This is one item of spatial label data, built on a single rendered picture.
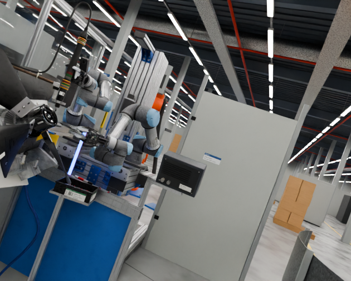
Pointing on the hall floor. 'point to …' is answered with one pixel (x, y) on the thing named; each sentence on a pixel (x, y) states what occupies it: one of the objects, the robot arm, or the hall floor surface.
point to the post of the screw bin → (46, 238)
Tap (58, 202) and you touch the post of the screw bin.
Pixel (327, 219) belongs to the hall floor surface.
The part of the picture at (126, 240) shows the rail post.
